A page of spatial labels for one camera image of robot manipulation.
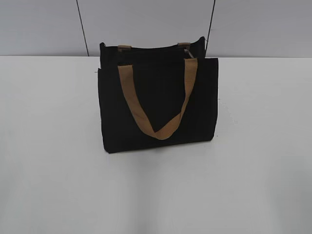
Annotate black tote bag tan handles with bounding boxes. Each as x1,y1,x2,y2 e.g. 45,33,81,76
97,37,218,153

